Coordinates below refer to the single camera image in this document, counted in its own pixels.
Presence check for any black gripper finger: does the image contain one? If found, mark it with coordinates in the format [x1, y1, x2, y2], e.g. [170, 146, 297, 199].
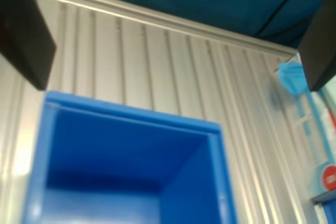
[298, 0, 336, 92]
[0, 0, 57, 91]

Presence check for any blue plastic box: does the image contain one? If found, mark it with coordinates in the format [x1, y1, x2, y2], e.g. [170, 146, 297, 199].
[20, 90, 238, 224]

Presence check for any light blue poster, red circle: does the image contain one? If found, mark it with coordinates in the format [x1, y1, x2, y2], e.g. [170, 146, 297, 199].
[311, 82, 336, 201]

